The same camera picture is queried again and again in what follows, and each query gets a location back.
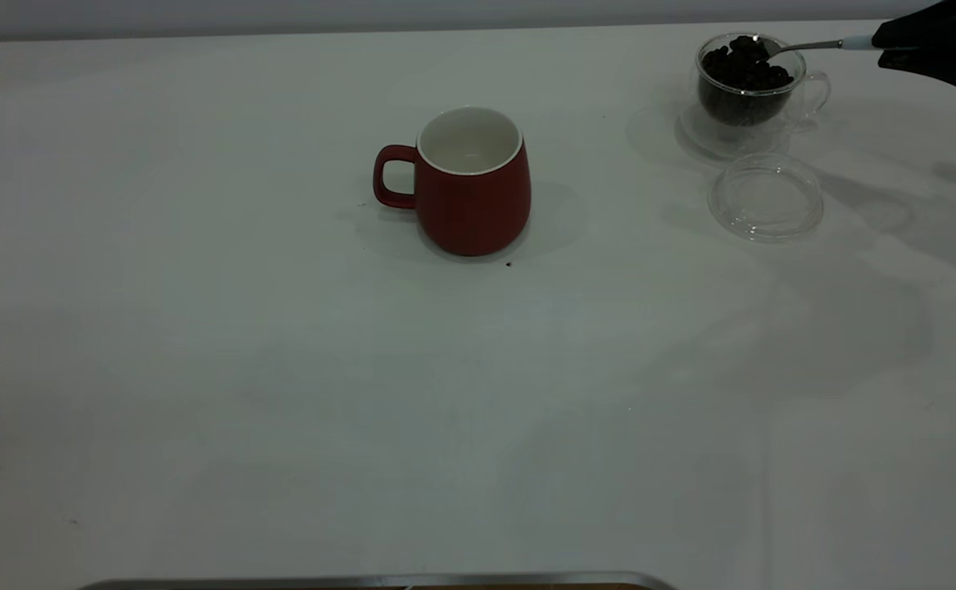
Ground metal spoon with pale handle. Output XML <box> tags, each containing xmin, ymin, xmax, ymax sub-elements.
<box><xmin>752</xmin><ymin>34</ymin><xmax>881</xmax><ymax>58</ymax></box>

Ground dark coffee beans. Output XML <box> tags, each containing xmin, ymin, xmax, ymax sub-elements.
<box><xmin>698</xmin><ymin>35</ymin><xmax>796</xmax><ymax>128</ymax></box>

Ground red ceramic mug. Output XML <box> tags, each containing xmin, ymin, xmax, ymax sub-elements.
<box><xmin>373</xmin><ymin>107</ymin><xmax>532</xmax><ymax>257</ymax></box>

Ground clear glass saucer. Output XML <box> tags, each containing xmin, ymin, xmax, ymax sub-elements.
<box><xmin>707</xmin><ymin>152</ymin><xmax>824</xmax><ymax>243</ymax></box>

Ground double-wall glass cup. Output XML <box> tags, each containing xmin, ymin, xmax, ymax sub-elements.
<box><xmin>677</xmin><ymin>33</ymin><xmax>832</xmax><ymax>161</ymax></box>

